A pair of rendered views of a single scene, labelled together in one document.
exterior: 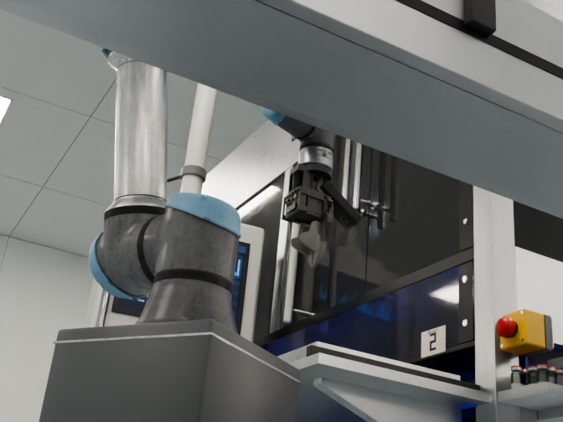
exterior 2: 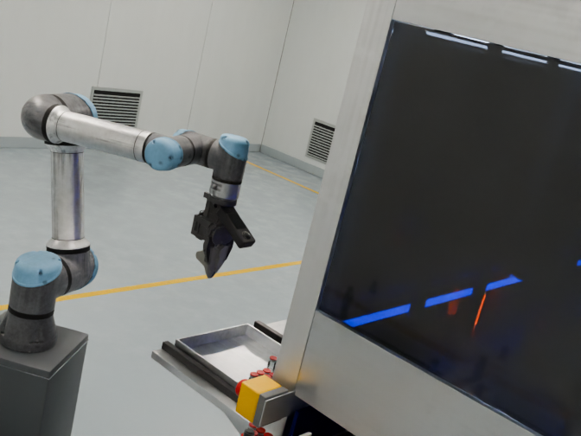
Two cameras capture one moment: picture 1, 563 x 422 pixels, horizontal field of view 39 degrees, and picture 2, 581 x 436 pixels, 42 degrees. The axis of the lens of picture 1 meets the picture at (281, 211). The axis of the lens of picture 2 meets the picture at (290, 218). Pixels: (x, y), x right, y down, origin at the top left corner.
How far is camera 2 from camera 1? 2.38 m
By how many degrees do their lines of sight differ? 75
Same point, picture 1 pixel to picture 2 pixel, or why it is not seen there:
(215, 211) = (15, 273)
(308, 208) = (199, 234)
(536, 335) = (245, 408)
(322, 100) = not seen: outside the picture
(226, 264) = (19, 304)
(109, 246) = not seen: hidden behind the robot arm
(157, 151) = (57, 211)
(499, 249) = (296, 310)
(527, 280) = (318, 348)
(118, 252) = not seen: hidden behind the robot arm
